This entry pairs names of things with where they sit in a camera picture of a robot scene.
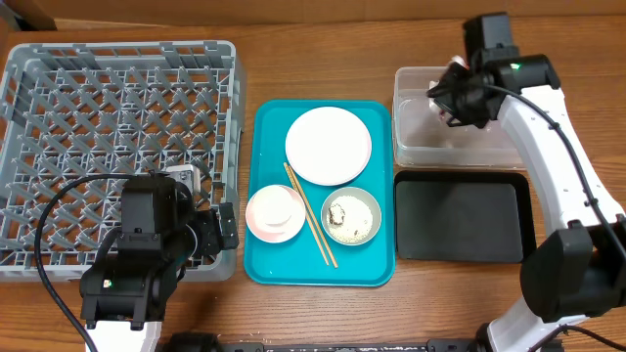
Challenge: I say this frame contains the wooden chopstick right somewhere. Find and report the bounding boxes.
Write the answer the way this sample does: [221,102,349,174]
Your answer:
[290,166,338,269]

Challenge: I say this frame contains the clear plastic bin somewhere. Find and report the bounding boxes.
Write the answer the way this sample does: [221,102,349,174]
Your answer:
[392,66,523,169]

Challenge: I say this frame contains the grey bowl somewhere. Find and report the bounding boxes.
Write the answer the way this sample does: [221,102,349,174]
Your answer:
[321,187,382,246]

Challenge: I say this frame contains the rice and food scraps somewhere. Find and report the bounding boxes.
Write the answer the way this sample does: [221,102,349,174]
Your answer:
[327,196,374,244]

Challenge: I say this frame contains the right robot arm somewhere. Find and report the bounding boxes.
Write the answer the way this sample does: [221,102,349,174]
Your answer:
[427,13,625,351]

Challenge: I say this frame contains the grey plastic dish rack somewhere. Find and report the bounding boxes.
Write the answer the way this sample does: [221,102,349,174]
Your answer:
[1,40,246,282]

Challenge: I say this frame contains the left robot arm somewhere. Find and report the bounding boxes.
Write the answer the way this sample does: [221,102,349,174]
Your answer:
[79,174,239,351]

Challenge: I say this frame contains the wooden chopstick left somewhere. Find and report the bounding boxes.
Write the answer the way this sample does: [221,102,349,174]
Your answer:
[283,162,330,266]

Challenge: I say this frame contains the black tray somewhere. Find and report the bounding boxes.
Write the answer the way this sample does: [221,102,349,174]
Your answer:
[394,170,537,264]

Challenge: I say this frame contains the teal plastic tray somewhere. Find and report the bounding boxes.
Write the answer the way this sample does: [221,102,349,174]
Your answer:
[244,100,396,286]

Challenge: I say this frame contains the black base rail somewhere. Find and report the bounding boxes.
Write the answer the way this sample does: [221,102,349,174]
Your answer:
[160,331,485,352]

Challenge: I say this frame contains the large white plate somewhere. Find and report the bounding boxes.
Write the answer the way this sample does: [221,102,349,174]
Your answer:
[286,107,372,186]

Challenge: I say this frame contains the wooden chopstick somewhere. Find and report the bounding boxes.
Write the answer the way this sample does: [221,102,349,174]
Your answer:
[290,166,338,269]
[283,162,330,266]

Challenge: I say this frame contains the white paper cup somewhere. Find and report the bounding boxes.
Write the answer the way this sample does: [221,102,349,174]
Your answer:
[254,185,292,226]

